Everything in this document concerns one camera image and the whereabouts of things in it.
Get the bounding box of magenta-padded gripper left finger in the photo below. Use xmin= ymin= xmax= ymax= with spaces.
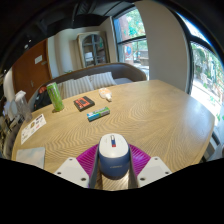
xmin=53 ymin=144 xmax=101 ymax=190

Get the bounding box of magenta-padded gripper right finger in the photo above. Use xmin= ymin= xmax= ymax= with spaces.
xmin=128 ymin=143 xmax=173 ymax=190

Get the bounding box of blue and white computer mouse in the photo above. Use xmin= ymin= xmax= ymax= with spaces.
xmin=97 ymin=133 xmax=130 ymax=180

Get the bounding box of sky print mouse pad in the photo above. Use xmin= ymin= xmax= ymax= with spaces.
xmin=15 ymin=146 xmax=46 ymax=170

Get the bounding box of white sticker sheet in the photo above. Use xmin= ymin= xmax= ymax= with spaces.
xmin=20 ymin=113 xmax=48 ymax=145

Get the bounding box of teal small pack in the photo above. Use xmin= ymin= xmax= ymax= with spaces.
xmin=86 ymin=106 xmax=111 ymax=122

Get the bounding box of black and orange flat box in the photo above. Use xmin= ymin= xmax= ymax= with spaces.
xmin=73 ymin=95 xmax=96 ymax=112

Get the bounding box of green drink can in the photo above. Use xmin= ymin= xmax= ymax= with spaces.
xmin=46 ymin=81 xmax=65 ymax=112

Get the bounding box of clear wrapped snack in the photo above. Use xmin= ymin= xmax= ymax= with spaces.
xmin=98 ymin=87 xmax=113 ymax=102

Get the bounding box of striped cushion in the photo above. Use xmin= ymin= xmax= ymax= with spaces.
xmin=58 ymin=75 xmax=95 ymax=100
xmin=88 ymin=71 xmax=118 ymax=90

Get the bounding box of brown curved sofa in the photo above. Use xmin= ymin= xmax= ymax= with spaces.
xmin=28 ymin=62 xmax=148 ymax=111

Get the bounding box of orange-brown wooden door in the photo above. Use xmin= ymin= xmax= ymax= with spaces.
xmin=11 ymin=38 xmax=53 ymax=101

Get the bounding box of white door sign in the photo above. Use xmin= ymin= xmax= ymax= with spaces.
xmin=34 ymin=54 xmax=44 ymax=65

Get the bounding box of wooden glass-door cabinet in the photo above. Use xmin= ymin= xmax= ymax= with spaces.
xmin=76 ymin=31 xmax=110 ymax=69

